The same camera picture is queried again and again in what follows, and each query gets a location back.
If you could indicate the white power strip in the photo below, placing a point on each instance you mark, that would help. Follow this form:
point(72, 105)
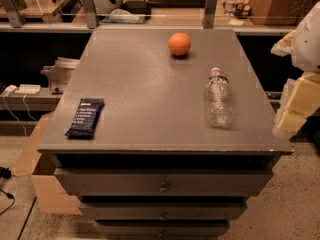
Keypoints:
point(28, 89)

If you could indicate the small bottle on shelf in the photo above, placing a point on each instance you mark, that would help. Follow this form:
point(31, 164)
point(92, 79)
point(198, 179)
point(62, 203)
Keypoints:
point(229, 7)

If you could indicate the clear plastic water bottle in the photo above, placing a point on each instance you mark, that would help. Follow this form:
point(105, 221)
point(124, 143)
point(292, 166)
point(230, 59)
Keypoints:
point(218, 96)

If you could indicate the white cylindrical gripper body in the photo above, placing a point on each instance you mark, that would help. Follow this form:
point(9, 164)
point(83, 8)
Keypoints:
point(307, 44)

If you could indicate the orange fruit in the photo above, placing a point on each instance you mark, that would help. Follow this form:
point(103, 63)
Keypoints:
point(179, 44)

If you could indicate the grey drawer cabinet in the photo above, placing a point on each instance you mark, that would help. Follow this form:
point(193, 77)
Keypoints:
point(155, 165)

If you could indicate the black device on shelf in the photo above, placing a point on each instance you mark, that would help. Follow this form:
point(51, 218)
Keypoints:
point(137, 7)

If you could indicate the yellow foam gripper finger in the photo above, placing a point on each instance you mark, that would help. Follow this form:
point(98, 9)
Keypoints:
point(300, 99)
point(284, 46)

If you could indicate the white plastic bracket part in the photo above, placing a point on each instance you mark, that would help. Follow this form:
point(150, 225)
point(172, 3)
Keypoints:
point(59, 74)

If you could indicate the cardboard box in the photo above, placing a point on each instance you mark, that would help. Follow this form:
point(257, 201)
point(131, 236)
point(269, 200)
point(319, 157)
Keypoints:
point(51, 196)

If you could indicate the dark blue rxbar wrapper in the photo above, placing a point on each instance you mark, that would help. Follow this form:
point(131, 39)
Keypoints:
point(85, 118)

